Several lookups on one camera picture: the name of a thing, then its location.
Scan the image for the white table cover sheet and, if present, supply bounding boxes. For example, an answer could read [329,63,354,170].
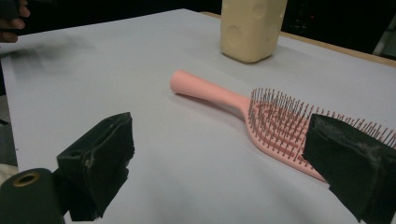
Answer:
[0,8,396,224]

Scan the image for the pink hairbrush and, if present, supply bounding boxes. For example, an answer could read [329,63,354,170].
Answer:
[169,69,396,183]

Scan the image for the white metal stand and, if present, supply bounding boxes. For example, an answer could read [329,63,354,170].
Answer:
[373,12,396,59]

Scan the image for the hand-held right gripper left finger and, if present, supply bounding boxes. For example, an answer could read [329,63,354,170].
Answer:
[56,111,135,222]

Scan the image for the wooden table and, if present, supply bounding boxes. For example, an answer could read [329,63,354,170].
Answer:
[200,11,396,68]

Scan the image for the beige square container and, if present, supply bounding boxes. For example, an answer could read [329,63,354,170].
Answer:
[219,0,289,64]

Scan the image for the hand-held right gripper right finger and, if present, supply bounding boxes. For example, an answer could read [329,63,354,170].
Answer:
[301,113,396,224]

